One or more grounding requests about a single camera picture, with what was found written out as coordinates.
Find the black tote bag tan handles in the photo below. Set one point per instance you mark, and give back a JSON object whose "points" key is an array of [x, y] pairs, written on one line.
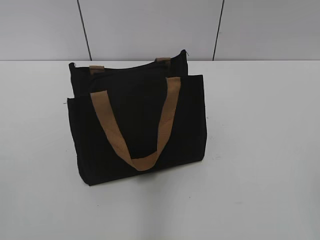
{"points": [[132, 121]]}

